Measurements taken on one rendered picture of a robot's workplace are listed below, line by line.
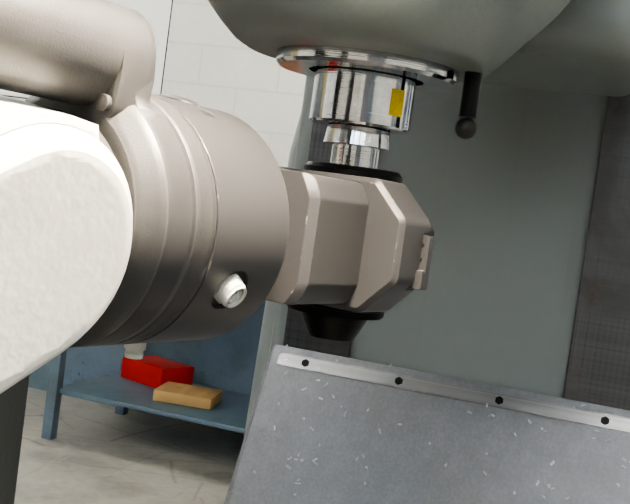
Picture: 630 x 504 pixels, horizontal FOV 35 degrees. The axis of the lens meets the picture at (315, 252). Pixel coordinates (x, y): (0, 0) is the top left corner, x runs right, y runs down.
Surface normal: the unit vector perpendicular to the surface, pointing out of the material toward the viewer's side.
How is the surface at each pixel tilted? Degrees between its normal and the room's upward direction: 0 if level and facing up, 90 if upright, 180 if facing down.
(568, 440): 65
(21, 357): 97
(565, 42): 135
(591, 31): 117
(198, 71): 90
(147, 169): 74
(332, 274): 90
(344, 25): 148
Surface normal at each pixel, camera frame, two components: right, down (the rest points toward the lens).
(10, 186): 0.80, 0.27
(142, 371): -0.62, -0.04
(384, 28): -0.03, 0.90
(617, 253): -0.31, 0.01
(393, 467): -0.23, -0.42
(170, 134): 0.72, -0.54
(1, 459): 0.98, 0.14
